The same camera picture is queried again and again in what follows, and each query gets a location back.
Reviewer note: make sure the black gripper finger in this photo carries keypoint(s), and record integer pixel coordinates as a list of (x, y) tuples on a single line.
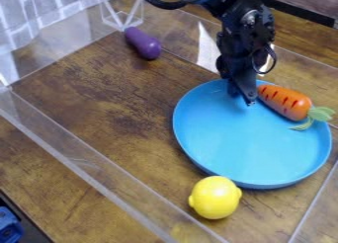
[(243, 87)]

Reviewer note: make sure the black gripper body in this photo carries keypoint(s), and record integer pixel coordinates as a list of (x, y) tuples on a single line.
[(244, 39)]

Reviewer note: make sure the orange toy carrot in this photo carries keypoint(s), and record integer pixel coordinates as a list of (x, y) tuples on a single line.
[(294, 106)]

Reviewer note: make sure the blue round tray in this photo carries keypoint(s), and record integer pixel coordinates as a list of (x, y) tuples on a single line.
[(246, 142)]

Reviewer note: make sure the purple toy eggplant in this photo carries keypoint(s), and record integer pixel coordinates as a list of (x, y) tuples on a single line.
[(147, 45)]

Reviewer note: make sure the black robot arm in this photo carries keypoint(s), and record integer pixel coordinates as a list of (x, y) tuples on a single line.
[(217, 7)]

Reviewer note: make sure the yellow toy lemon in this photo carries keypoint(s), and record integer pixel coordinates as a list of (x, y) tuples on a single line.
[(213, 197)]

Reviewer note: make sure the blue object at corner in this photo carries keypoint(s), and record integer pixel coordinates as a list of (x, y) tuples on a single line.
[(10, 228)]

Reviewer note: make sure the clear acrylic enclosure wall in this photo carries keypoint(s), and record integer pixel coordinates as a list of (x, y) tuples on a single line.
[(91, 165)]

